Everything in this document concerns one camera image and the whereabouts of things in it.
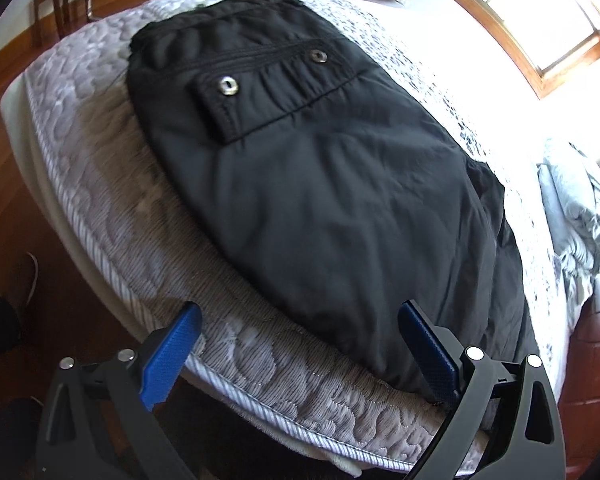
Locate black quilted pants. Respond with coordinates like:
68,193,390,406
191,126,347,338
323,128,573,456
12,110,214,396
125,0,541,406

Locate dark wooden headboard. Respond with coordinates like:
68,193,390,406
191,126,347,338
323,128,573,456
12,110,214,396
559,275,600,479

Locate purple quilted bed runner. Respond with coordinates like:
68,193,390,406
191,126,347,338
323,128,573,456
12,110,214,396
21,0,567,479

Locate folded grey comforter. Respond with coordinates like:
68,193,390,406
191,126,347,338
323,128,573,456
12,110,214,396
538,141,600,330

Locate grey bed sheet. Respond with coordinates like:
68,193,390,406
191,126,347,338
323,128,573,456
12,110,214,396
1,0,579,474

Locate left wooden framed window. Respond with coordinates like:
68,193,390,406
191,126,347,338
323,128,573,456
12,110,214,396
453,0,600,99

